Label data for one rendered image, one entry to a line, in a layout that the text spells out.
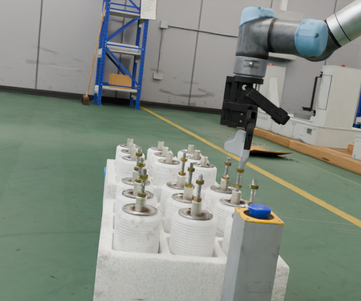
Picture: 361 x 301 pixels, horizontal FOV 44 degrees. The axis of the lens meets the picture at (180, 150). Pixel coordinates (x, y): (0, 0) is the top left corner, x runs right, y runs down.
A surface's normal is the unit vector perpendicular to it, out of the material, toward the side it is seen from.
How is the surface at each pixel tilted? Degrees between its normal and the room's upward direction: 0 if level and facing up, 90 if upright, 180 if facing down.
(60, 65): 90
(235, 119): 90
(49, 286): 0
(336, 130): 90
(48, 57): 90
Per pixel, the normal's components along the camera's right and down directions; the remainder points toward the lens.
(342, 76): 0.26, 0.19
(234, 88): -0.09, 0.15
